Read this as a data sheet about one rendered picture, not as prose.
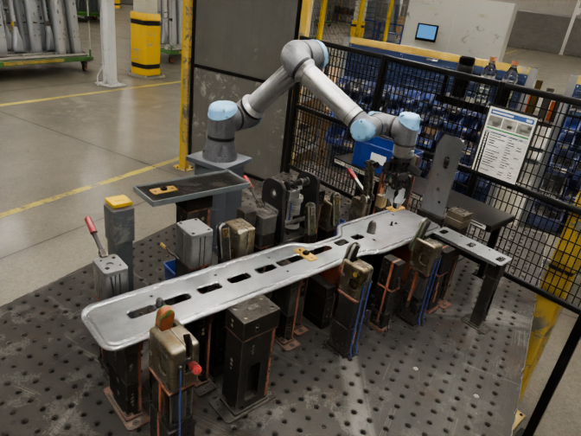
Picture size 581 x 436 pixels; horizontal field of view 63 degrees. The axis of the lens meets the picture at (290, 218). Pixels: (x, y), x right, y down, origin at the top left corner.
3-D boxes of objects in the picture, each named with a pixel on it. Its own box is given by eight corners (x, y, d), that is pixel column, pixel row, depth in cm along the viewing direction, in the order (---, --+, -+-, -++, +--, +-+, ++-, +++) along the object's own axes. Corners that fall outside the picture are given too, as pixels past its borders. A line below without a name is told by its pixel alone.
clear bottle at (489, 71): (483, 104, 213) (497, 58, 205) (470, 100, 218) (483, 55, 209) (490, 103, 218) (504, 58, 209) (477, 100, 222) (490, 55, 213)
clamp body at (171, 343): (168, 477, 115) (170, 362, 99) (140, 435, 124) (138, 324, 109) (206, 455, 122) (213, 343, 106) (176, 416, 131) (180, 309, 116)
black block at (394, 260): (383, 338, 172) (400, 269, 160) (360, 322, 179) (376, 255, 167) (396, 330, 178) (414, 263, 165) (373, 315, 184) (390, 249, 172)
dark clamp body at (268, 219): (253, 315, 175) (263, 222, 159) (233, 297, 184) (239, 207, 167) (275, 306, 182) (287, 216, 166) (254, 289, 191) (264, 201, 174)
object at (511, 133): (515, 188, 203) (541, 116, 190) (469, 170, 218) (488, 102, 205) (518, 187, 204) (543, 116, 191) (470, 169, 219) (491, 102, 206)
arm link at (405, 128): (402, 109, 172) (424, 114, 168) (397, 138, 177) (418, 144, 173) (393, 113, 166) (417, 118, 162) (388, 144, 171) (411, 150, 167)
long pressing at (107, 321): (111, 362, 107) (111, 357, 106) (74, 310, 122) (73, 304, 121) (444, 228, 194) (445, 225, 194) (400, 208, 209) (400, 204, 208)
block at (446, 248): (428, 317, 188) (446, 255, 176) (405, 302, 195) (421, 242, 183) (441, 309, 194) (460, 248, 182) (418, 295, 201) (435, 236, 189)
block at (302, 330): (297, 336, 167) (309, 266, 155) (274, 317, 176) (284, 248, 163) (309, 331, 171) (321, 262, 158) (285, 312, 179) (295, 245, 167)
